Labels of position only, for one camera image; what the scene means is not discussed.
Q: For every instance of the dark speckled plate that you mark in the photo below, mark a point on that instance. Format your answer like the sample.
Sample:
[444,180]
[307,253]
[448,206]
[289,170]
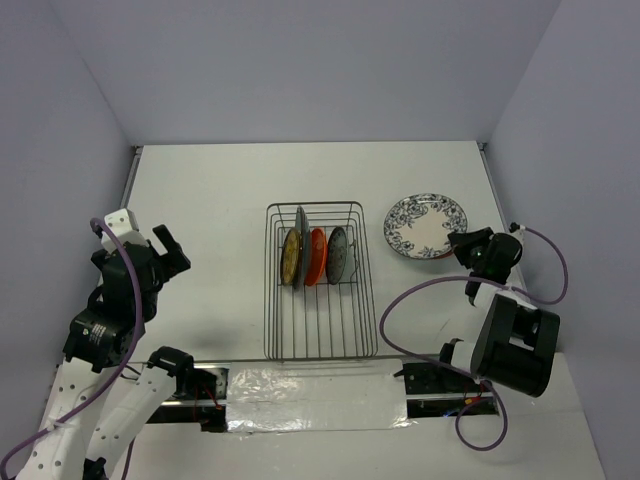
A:
[337,255]

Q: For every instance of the orange plate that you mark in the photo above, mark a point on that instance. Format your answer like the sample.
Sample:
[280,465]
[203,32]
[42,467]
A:
[319,254]

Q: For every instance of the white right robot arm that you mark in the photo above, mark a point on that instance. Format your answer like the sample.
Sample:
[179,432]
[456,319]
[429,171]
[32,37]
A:
[516,344]

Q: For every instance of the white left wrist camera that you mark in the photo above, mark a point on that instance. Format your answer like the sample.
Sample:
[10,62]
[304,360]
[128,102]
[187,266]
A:
[123,224]

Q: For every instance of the red teal patterned plate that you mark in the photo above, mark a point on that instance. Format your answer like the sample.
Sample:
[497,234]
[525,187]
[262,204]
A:
[442,257]

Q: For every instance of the white blue floral plate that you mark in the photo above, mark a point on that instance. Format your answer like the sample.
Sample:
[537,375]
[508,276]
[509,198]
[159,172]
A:
[417,226]

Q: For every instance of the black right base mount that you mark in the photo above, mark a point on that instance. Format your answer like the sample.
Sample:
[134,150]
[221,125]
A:
[433,392]

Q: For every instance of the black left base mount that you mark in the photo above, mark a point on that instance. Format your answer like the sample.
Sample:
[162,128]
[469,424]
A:
[201,404]

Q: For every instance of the grey wire dish rack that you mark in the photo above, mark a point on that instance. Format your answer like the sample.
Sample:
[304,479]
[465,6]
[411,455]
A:
[323,321]

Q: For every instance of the yellow patterned plate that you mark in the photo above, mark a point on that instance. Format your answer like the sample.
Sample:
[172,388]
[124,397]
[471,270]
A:
[290,257]

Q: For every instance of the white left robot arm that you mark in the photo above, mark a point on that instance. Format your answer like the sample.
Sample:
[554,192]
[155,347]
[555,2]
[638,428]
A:
[78,440]

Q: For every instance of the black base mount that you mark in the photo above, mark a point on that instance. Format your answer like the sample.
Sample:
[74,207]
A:
[201,404]
[433,392]

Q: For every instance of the grey plate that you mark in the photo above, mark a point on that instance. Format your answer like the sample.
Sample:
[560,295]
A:
[302,225]

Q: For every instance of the silver foil tape sheet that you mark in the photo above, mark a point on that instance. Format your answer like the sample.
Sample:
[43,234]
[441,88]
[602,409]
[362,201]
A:
[347,395]

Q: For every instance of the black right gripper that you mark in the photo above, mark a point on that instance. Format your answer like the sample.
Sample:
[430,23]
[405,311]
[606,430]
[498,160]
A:
[463,241]

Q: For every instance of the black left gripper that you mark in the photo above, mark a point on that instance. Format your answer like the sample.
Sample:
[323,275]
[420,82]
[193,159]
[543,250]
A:
[175,259]

